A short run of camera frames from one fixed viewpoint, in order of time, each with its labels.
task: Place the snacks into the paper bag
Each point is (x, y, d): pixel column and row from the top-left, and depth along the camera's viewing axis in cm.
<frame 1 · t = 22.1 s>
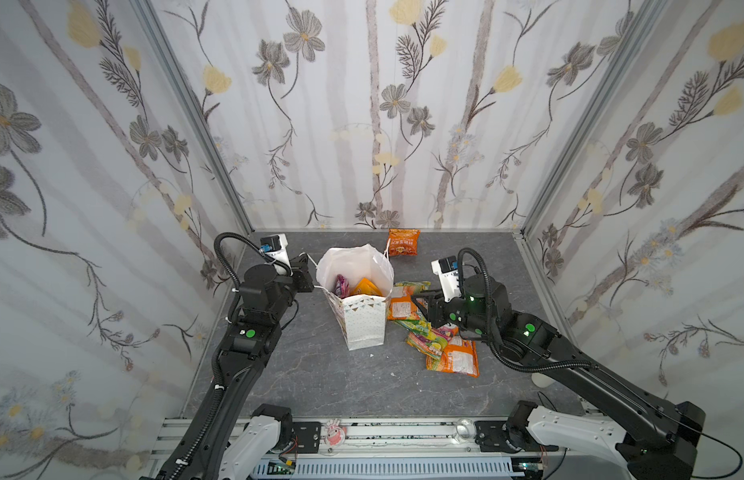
left hand: (303, 247, 70), fingers closed
right hand: (414, 291, 66), fingers open
white paper bag: (360, 319, 80), point 17 cm above the table
yellow mango candy bag: (366, 287, 92), point 11 cm above the table
purple candy bag: (342, 287, 88), point 15 cm above the table
orange snack bag upper: (397, 307, 93), point 7 cm above the table
orange snack bag lower: (459, 356, 86), point 5 cm above the table
green Fox's candy bag: (420, 330, 90), point 5 cm above the table
pink Fox's candy bag: (433, 342, 88), point 5 cm above the table

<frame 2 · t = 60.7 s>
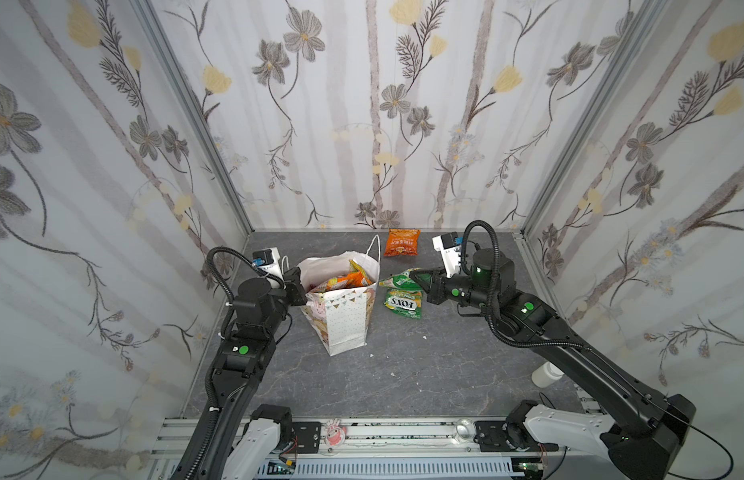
left hand: (295, 261, 70), fingers closed
right hand: (410, 270, 64), fingers closed
orange snack bag upper: (357, 276, 85), point 20 cm above the table
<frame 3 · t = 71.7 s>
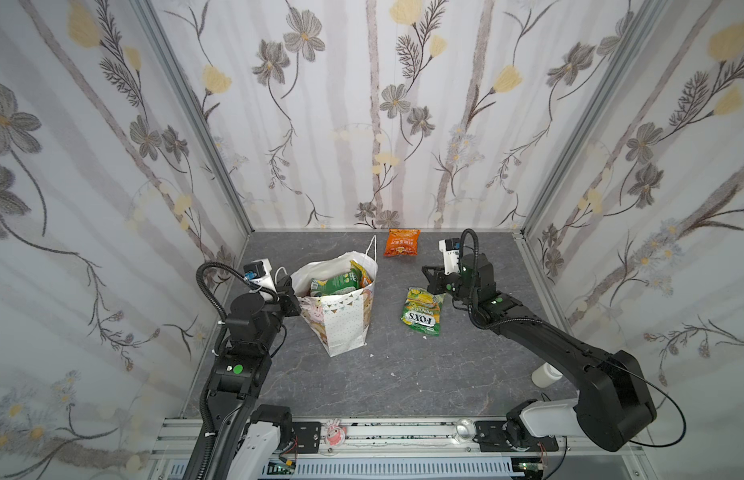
left hand: (286, 270, 69), fingers closed
right hand: (420, 261, 80), fingers closed
green Fox's candy bag: (422, 310, 97), point 3 cm above the table
green Fox's candy bag 2: (349, 281, 84), point 19 cm above the table
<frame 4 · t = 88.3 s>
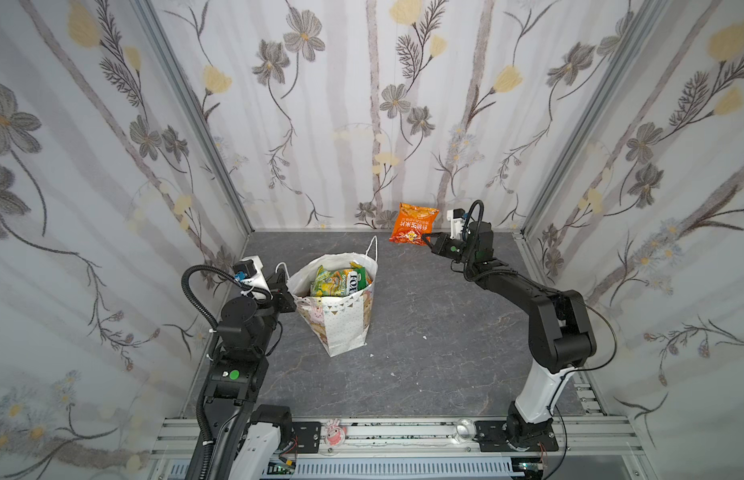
left hand: (279, 263, 66), fingers closed
right hand: (421, 227, 87), fingers closed
green Fox's candy bag: (340, 282, 81), point 22 cm above the table
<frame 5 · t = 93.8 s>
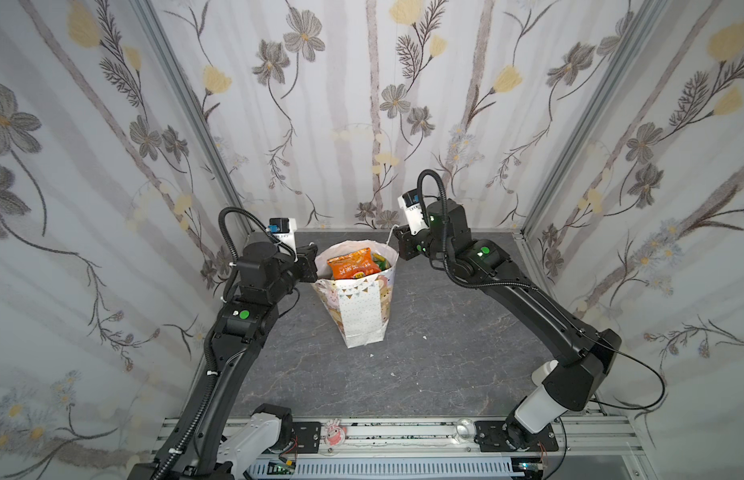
left hand: (314, 238, 68), fingers closed
right hand: (395, 220, 69), fingers closed
